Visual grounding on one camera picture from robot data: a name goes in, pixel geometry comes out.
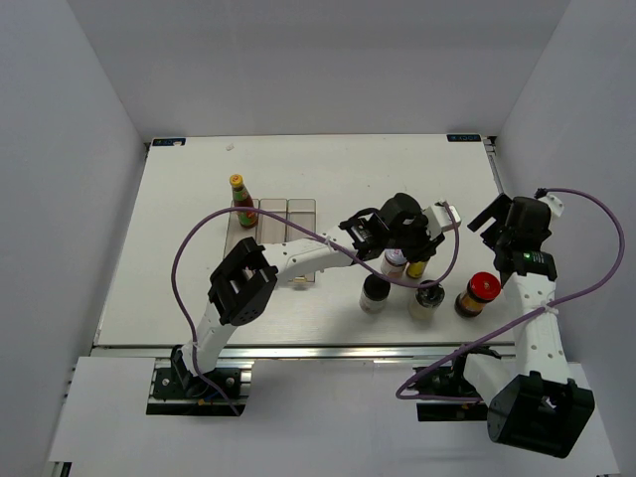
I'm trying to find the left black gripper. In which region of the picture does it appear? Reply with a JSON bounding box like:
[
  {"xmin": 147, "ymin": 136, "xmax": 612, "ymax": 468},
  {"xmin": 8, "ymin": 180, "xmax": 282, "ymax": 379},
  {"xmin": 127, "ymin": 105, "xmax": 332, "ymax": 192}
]
[{"xmin": 384, "ymin": 209, "xmax": 445, "ymax": 264}]

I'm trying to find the small yellow label bottle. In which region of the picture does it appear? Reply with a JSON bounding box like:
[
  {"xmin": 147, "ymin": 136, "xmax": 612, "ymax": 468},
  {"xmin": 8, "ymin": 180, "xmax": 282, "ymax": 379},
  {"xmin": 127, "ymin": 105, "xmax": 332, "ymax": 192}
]
[{"xmin": 404, "ymin": 260, "xmax": 428, "ymax": 279}]

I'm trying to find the red chili sauce bottle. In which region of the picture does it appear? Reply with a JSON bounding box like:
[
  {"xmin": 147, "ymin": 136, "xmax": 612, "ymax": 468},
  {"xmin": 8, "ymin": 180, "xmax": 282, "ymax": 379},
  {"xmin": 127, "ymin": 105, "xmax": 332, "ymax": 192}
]
[{"xmin": 230, "ymin": 174, "xmax": 258, "ymax": 229}]

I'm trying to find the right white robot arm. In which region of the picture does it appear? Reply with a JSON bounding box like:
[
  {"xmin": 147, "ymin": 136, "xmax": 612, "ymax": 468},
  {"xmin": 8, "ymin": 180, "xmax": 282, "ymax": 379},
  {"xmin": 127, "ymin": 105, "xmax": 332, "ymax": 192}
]
[{"xmin": 448, "ymin": 194, "xmax": 595, "ymax": 459}]

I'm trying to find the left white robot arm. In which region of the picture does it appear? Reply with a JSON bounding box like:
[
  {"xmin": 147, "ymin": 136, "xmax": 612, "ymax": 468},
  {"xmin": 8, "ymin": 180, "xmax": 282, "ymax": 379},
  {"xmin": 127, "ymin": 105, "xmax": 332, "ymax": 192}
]
[{"xmin": 171, "ymin": 193, "xmax": 460, "ymax": 397}]

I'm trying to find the white lid sauce jar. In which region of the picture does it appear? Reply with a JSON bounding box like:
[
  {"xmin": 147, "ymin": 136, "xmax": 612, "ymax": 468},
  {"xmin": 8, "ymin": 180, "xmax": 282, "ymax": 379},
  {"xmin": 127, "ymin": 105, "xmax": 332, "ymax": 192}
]
[{"xmin": 381, "ymin": 248, "xmax": 407, "ymax": 279}]

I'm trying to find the black lid spice jar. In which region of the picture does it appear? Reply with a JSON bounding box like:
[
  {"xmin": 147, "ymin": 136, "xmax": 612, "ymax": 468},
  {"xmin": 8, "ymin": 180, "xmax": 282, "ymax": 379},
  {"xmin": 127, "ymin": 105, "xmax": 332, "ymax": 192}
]
[{"xmin": 359, "ymin": 274, "xmax": 391, "ymax": 314}]

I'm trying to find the black grinder white bottle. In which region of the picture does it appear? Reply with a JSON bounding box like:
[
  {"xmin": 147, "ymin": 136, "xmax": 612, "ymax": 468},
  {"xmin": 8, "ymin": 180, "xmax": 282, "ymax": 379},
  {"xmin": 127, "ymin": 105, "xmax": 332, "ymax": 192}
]
[{"xmin": 408, "ymin": 280, "xmax": 445, "ymax": 321}]

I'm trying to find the red lid brown jar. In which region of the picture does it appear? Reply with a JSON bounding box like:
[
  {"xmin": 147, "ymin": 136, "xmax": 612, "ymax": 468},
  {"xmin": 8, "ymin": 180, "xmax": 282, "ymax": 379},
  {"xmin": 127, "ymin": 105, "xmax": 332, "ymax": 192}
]
[{"xmin": 454, "ymin": 271, "xmax": 502, "ymax": 318}]

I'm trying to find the right blue table label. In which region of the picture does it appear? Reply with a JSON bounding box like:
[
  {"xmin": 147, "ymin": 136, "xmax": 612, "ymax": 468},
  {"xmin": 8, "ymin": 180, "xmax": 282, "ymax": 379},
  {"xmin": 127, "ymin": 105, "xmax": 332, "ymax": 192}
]
[{"xmin": 446, "ymin": 133, "xmax": 482, "ymax": 143}]

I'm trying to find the blue table label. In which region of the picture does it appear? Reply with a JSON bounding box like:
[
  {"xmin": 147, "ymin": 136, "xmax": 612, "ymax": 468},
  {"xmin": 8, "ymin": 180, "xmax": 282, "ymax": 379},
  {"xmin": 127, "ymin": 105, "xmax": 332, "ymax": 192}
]
[
  {"xmin": 151, "ymin": 138, "xmax": 186, "ymax": 147},
  {"xmin": 446, "ymin": 133, "xmax": 482, "ymax": 143}
]

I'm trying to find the right clear organizer bin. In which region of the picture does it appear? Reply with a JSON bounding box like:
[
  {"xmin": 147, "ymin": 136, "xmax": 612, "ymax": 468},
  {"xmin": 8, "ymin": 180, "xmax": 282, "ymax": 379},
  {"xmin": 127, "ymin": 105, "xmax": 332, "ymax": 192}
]
[{"xmin": 285, "ymin": 199, "xmax": 316, "ymax": 288}]

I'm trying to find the clear organizer bin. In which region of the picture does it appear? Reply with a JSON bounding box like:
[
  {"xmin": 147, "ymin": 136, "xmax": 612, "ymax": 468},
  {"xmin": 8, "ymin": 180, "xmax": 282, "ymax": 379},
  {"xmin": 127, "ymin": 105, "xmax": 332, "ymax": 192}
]
[
  {"xmin": 285, "ymin": 199, "xmax": 316, "ymax": 288},
  {"xmin": 256, "ymin": 199, "xmax": 287, "ymax": 244},
  {"xmin": 224, "ymin": 212, "xmax": 257, "ymax": 256}
]

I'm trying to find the middle clear organizer bin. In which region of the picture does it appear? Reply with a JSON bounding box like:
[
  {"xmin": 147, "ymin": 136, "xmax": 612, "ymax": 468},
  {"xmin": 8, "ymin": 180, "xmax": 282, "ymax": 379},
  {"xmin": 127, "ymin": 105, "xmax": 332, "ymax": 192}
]
[{"xmin": 256, "ymin": 199, "xmax": 287, "ymax": 244}]

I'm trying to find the left clear organizer bin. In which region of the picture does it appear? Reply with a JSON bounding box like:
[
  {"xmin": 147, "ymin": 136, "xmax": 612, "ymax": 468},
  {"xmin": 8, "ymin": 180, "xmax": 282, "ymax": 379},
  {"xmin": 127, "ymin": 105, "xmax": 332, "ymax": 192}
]
[{"xmin": 224, "ymin": 212, "xmax": 257, "ymax": 256}]

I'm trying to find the left blue table label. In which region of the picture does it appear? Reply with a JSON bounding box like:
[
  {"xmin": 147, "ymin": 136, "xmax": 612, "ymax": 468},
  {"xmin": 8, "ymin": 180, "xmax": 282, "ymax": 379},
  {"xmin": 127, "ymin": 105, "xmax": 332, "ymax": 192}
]
[{"xmin": 151, "ymin": 138, "xmax": 186, "ymax": 147}]

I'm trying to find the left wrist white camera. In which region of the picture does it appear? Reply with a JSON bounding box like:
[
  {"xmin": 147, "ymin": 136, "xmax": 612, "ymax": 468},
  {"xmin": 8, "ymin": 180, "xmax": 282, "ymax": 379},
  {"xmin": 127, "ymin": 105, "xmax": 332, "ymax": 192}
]
[{"xmin": 423, "ymin": 202, "xmax": 461, "ymax": 239}]

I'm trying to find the wrist white camera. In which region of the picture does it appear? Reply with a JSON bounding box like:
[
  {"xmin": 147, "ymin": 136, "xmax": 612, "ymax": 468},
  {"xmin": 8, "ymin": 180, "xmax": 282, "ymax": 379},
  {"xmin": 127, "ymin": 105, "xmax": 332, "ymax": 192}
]
[
  {"xmin": 423, "ymin": 202, "xmax": 461, "ymax": 239},
  {"xmin": 535, "ymin": 188, "xmax": 564, "ymax": 220}
]

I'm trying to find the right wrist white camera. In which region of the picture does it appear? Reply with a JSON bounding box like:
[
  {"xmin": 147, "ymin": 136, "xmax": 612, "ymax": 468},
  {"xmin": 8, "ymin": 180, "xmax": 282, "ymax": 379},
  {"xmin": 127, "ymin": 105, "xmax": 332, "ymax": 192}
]
[{"xmin": 535, "ymin": 188, "xmax": 564, "ymax": 220}]

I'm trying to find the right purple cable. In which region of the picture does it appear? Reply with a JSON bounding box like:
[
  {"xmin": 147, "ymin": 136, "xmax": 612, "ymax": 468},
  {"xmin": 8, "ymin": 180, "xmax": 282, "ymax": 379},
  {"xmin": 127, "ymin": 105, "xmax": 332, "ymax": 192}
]
[{"xmin": 395, "ymin": 186, "xmax": 626, "ymax": 401}]

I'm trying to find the purple cable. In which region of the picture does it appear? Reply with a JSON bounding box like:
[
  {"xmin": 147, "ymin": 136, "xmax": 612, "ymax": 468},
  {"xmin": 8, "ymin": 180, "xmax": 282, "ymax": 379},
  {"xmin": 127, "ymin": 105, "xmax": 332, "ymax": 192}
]
[
  {"xmin": 171, "ymin": 202, "xmax": 461, "ymax": 416},
  {"xmin": 395, "ymin": 186, "xmax": 626, "ymax": 401}
]

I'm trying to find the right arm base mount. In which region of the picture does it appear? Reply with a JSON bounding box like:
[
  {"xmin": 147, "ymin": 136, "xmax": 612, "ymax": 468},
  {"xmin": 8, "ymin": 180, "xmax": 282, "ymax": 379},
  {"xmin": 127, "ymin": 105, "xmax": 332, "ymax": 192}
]
[{"xmin": 407, "ymin": 345, "xmax": 502, "ymax": 422}]

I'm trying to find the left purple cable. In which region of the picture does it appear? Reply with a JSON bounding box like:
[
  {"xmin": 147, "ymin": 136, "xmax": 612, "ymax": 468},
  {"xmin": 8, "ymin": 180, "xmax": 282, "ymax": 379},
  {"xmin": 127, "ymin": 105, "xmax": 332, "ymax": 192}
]
[{"xmin": 171, "ymin": 202, "xmax": 461, "ymax": 416}]

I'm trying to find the aluminium table front rail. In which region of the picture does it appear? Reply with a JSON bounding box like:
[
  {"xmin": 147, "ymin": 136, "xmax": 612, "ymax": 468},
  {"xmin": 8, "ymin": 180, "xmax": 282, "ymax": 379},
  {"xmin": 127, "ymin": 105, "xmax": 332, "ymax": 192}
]
[{"xmin": 91, "ymin": 343, "xmax": 518, "ymax": 361}]

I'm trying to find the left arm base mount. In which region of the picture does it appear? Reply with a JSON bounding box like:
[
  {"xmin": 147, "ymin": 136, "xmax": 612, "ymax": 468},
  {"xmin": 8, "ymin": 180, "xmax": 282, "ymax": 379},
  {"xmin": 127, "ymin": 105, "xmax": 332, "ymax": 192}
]
[{"xmin": 146, "ymin": 359, "xmax": 252, "ymax": 417}]

